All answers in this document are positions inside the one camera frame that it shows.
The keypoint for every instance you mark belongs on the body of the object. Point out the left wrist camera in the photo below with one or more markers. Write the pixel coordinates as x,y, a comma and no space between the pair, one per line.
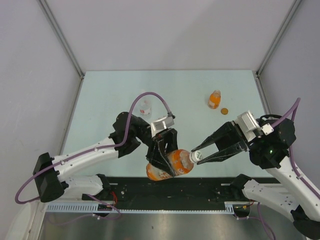
161,124

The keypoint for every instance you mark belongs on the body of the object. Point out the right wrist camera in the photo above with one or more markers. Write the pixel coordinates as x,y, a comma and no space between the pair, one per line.
250,128

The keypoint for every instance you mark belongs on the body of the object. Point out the amber juice bottle cap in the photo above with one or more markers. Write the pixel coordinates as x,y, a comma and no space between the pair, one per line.
224,111

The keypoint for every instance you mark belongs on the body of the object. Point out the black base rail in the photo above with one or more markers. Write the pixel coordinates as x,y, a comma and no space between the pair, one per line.
192,193

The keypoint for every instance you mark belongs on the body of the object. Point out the clear water bottle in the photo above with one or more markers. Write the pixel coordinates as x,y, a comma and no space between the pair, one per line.
145,107

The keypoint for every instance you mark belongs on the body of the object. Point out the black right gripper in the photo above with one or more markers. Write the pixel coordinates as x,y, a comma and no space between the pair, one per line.
229,134

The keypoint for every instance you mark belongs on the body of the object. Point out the tall orange tea bottle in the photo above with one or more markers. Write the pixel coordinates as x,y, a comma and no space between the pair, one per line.
180,160

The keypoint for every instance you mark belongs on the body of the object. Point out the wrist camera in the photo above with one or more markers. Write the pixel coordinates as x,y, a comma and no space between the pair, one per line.
250,128
161,124

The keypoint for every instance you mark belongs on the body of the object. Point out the small orange juice bottle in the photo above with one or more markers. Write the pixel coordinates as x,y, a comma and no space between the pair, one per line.
214,99

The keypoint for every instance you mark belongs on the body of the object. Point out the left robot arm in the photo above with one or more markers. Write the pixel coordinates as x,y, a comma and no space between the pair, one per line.
51,173

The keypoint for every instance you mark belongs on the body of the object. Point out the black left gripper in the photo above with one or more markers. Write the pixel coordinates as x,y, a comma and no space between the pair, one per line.
155,156

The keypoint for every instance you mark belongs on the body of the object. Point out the white tea bottle cap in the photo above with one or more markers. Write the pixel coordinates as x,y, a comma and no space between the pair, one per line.
195,156

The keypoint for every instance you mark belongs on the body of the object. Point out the grey slotted cable duct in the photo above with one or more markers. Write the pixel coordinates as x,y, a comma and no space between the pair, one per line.
99,208

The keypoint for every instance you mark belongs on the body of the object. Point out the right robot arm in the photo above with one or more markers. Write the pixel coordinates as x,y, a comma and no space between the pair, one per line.
267,140

